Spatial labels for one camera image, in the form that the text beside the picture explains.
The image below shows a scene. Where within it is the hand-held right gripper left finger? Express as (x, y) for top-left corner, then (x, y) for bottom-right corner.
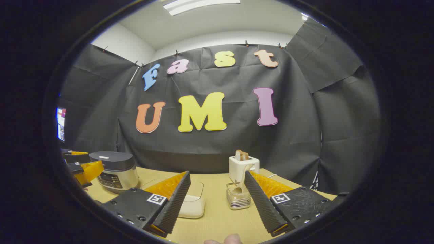
(102, 170), (191, 238)

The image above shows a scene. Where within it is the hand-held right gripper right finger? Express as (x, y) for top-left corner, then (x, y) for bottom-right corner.
(244, 170), (350, 237)

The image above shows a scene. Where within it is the clear plastic rice container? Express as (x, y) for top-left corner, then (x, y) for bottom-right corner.
(178, 181), (206, 219)

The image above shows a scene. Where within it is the silver black rice cooker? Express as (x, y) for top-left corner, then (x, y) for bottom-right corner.
(89, 151), (139, 194)

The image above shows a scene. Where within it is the clear chopstick holder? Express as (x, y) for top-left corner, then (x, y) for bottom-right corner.
(226, 181), (252, 210)

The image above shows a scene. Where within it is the wooden spoon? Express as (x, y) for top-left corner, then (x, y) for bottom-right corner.
(232, 164), (255, 195)

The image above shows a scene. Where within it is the computer monitor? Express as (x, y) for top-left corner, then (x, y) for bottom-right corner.
(56, 108), (67, 142)

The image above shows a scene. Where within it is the white toaster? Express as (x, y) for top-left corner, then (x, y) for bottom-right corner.
(229, 155), (260, 183)

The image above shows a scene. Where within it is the black backdrop cloth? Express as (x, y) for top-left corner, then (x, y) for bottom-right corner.
(58, 17), (382, 195)

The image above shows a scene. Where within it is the ceiling light panel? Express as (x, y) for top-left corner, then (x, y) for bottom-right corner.
(163, 0), (241, 16)

